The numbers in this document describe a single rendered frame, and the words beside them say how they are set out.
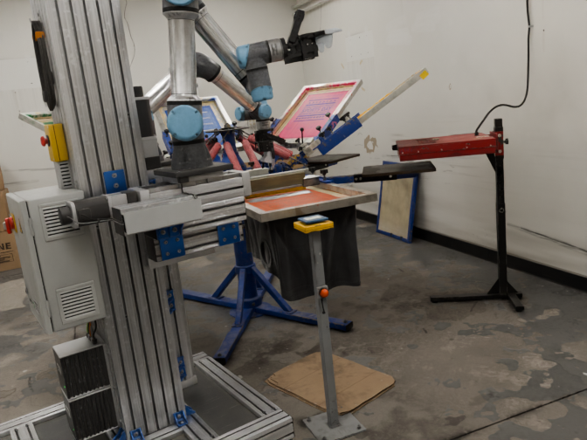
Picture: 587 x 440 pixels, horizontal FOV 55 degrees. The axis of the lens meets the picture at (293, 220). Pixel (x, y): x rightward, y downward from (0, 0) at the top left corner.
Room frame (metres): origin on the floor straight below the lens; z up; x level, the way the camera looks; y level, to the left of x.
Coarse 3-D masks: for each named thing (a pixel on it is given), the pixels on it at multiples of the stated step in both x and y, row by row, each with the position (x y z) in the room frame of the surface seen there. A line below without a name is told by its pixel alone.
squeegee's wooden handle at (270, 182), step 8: (272, 176) 3.05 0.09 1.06; (280, 176) 3.06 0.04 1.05; (288, 176) 3.08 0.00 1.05; (296, 176) 3.09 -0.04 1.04; (304, 176) 3.11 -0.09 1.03; (256, 184) 3.01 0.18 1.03; (264, 184) 3.02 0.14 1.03; (272, 184) 3.04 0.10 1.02; (280, 184) 3.06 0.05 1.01; (288, 184) 3.07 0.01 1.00; (296, 184) 3.09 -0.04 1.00
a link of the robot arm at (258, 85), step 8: (248, 72) 1.95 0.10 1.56; (256, 72) 1.94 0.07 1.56; (264, 72) 1.95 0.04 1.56; (248, 80) 1.97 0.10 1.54; (256, 80) 1.94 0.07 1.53; (264, 80) 1.95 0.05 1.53; (248, 88) 2.02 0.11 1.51; (256, 88) 1.94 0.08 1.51; (264, 88) 1.94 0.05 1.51; (272, 88) 1.97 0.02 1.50; (256, 96) 1.95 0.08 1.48; (264, 96) 1.94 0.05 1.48; (272, 96) 1.96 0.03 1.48
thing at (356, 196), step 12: (336, 192) 2.93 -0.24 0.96; (348, 192) 2.80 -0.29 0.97; (360, 192) 2.68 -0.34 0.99; (372, 192) 2.62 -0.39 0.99; (312, 204) 2.48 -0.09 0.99; (324, 204) 2.50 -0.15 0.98; (336, 204) 2.52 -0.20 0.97; (348, 204) 2.54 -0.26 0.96; (252, 216) 2.50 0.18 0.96; (264, 216) 2.40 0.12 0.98; (276, 216) 2.42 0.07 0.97; (288, 216) 2.44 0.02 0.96
